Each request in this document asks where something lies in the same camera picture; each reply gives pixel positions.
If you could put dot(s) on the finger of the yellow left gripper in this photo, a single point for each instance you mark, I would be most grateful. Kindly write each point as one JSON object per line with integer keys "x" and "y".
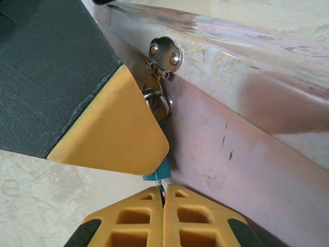
{"x": 110, "y": 123}

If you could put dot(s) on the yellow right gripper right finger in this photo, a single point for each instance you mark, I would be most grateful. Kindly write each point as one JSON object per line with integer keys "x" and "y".
{"x": 171, "y": 205}

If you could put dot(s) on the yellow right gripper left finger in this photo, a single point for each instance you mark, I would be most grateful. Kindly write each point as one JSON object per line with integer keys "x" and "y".
{"x": 154, "y": 205}

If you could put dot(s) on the teal padlock with silver shackle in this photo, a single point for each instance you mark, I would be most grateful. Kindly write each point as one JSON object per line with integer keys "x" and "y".
{"x": 162, "y": 171}

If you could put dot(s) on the silver hasp latch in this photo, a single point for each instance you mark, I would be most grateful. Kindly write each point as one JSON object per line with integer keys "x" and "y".
{"x": 164, "y": 52}

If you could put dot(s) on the pink floral tin box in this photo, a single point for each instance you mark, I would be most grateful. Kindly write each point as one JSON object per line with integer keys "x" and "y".
{"x": 231, "y": 128}

